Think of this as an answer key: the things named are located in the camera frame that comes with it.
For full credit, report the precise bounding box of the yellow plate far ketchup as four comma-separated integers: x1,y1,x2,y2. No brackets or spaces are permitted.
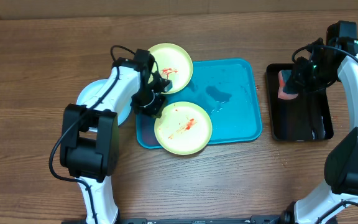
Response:
149,43,193,94

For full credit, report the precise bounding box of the teal plastic tray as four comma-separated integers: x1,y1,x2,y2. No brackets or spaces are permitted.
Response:
135,58,264,149

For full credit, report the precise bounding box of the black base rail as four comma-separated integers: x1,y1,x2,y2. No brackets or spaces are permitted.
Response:
116,215,280,224

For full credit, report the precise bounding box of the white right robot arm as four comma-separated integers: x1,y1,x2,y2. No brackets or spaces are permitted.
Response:
276,37,358,223

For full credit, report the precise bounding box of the black water tray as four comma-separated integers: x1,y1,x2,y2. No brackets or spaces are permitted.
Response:
265,63,334,141

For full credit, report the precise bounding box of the light blue plate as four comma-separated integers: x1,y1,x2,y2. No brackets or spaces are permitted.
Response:
76,79,132,126

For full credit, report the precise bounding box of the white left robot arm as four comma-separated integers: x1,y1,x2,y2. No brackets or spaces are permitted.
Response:
52,54,172,223

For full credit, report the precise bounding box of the yellow plate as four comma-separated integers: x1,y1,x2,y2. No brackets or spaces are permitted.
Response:
154,101,213,156

